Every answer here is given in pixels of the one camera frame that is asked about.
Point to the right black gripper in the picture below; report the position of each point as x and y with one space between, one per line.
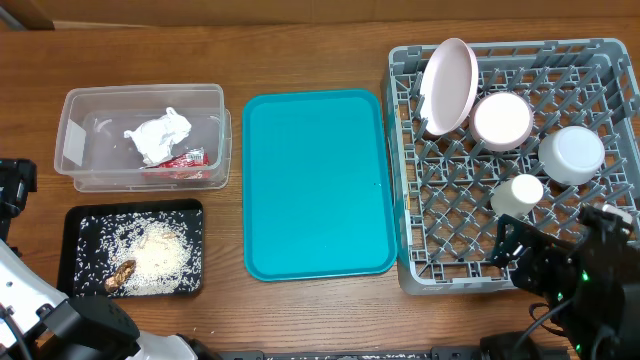
534 257

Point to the pale green cup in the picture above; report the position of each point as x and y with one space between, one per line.
518 196

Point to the grey bowl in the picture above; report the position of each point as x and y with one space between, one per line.
572 155

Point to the small white plate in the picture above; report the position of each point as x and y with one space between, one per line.
503 121

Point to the large white plate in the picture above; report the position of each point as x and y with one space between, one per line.
449 86

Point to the red snack wrapper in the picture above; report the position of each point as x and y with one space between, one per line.
185 162

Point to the pile of white rice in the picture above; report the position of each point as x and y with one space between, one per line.
166 245

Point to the white napkin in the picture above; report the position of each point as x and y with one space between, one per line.
154 139

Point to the brown food piece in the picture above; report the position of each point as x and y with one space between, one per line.
120 276

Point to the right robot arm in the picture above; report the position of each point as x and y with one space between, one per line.
604 324

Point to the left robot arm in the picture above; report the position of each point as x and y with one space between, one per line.
39 321

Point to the grey dishwasher rack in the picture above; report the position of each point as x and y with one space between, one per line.
442 185

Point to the teal serving tray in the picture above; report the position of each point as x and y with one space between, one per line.
316 186

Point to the black plastic tray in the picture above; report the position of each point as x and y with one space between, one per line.
72 225

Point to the clear plastic storage bin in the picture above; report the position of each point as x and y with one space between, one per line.
91 147

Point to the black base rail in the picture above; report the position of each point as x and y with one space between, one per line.
435 353

